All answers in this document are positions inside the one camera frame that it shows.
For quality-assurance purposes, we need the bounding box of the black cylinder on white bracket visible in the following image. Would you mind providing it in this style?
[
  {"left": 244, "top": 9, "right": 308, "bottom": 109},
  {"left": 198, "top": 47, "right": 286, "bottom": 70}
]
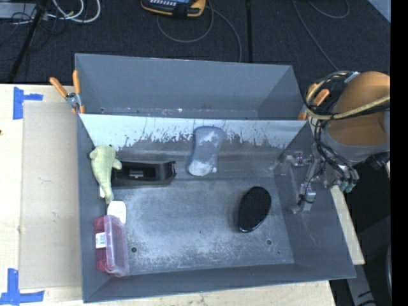
[{"left": 365, "top": 150, "right": 391, "bottom": 179}]

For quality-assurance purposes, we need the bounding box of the small white square lid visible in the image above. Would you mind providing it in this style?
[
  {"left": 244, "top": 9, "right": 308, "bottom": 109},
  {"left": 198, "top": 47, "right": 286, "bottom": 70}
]
[{"left": 106, "top": 200, "right": 128, "bottom": 224}]

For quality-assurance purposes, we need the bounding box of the grey metal bin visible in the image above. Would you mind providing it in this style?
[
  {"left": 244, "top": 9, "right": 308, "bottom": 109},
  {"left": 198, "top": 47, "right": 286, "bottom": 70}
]
[{"left": 73, "top": 53, "right": 358, "bottom": 303}]

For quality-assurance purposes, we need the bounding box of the black open box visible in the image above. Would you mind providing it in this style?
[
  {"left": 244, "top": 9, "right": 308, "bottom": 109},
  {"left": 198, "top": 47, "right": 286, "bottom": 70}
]
[{"left": 111, "top": 160, "right": 177, "bottom": 188}]

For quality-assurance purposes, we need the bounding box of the pale wood flat board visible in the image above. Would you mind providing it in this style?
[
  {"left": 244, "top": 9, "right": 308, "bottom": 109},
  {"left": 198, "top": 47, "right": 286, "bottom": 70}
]
[{"left": 18, "top": 100, "right": 84, "bottom": 290}]

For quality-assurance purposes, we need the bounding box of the pale green toy animal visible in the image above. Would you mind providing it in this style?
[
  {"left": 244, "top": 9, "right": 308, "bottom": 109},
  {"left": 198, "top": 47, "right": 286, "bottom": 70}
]
[{"left": 89, "top": 143, "right": 123, "bottom": 205}]

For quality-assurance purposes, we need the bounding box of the grey-blue curved sponge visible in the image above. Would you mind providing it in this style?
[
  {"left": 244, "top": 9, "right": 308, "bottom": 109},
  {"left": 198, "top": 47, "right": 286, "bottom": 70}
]
[{"left": 185, "top": 125, "right": 226, "bottom": 177}]

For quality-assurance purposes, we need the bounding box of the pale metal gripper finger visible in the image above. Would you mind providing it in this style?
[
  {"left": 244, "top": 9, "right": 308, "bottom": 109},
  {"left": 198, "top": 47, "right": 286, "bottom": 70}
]
[
  {"left": 270, "top": 150, "right": 310, "bottom": 172},
  {"left": 290, "top": 180, "right": 319, "bottom": 215}
]

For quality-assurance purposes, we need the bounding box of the red clear plastic box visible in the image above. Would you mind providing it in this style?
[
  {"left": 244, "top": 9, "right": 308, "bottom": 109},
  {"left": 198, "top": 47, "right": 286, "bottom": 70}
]
[{"left": 92, "top": 214, "right": 130, "bottom": 278}]

